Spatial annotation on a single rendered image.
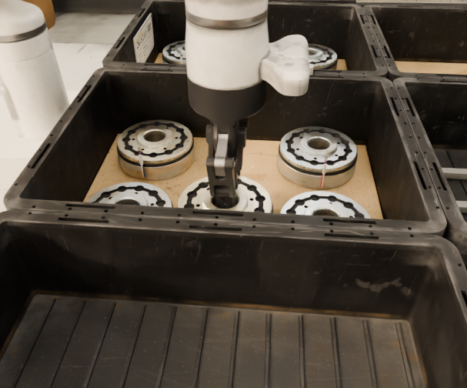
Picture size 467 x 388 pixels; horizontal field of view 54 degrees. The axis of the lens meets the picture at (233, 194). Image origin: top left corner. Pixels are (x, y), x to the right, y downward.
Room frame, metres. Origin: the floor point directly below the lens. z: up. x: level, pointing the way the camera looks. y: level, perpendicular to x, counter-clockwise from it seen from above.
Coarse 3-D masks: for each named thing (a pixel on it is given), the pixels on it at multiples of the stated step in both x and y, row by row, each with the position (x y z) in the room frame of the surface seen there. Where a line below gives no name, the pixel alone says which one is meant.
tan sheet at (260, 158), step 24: (264, 144) 0.56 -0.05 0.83; (120, 168) 0.50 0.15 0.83; (192, 168) 0.50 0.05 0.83; (264, 168) 0.50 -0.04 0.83; (360, 168) 0.50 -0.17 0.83; (96, 192) 0.45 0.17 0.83; (168, 192) 0.45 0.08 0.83; (288, 192) 0.45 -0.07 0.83; (336, 192) 0.45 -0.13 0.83; (360, 192) 0.45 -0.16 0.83
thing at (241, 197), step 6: (240, 192) 0.38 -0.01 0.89; (204, 198) 0.37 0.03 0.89; (210, 198) 0.37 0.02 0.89; (240, 198) 0.37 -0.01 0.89; (246, 198) 0.37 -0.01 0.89; (204, 204) 0.36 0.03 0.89; (210, 204) 0.36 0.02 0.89; (240, 204) 0.36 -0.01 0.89; (246, 204) 0.37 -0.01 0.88; (234, 210) 0.35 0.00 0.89; (240, 210) 0.36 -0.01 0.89
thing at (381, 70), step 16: (160, 0) 0.89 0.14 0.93; (176, 0) 0.89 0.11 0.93; (144, 16) 0.82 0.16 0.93; (128, 32) 0.73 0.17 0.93; (368, 32) 0.73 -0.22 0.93; (112, 48) 0.67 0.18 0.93; (368, 48) 0.67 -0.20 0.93; (112, 64) 0.61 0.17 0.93; (128, 64) 0.61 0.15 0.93; (144, 64) 0.61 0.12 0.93; (160, 64) 0.61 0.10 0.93; (176, 64) 0.61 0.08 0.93; (384, 64) 0.61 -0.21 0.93
